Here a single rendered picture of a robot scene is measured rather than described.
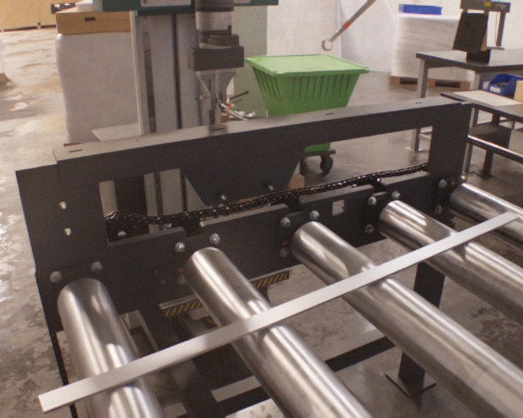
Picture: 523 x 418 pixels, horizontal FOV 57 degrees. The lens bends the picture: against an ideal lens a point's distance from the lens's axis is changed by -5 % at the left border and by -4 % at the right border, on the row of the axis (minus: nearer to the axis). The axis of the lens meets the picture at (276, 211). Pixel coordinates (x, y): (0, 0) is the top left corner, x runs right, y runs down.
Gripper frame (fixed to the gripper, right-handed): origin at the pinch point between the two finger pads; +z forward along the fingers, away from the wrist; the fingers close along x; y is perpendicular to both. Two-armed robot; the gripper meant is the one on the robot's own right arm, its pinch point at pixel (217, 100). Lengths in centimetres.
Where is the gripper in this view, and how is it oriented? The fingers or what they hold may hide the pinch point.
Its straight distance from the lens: 129.1
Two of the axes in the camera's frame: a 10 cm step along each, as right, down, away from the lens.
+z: -0.1, 9.0, 4.3
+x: -8.7, 2.0, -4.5
